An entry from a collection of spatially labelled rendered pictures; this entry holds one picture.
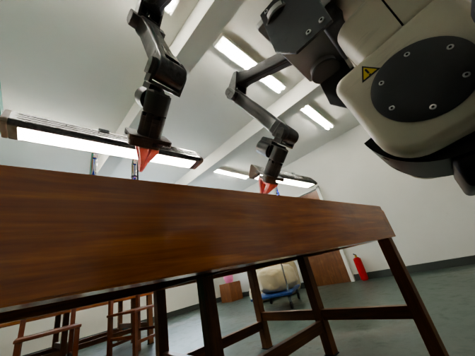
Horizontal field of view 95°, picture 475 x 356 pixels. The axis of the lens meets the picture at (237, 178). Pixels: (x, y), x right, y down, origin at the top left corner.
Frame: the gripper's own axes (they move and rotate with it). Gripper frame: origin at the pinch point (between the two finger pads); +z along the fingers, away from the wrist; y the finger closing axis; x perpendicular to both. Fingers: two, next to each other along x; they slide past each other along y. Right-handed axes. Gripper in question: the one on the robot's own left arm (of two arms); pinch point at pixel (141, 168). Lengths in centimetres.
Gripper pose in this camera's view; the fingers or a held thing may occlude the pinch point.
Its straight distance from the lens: 62.4
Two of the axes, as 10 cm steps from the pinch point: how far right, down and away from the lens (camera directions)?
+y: -7.6, -1.1, -6.4
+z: -3.4, 9.1, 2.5
